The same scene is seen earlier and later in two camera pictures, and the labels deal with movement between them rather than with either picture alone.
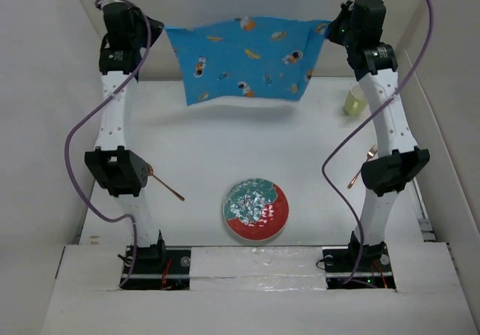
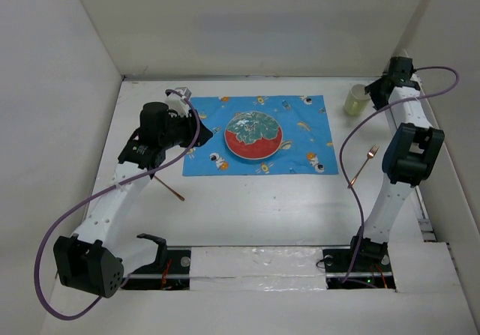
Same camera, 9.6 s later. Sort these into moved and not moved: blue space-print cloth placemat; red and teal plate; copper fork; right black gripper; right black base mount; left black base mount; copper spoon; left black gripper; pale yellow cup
Moved: red and teal plate; right black gripper; left black gripper; blue space-print cloth placemat
Not moved: copper spoon; pale yellow cup; right black base mount; copper fork; left black base mount
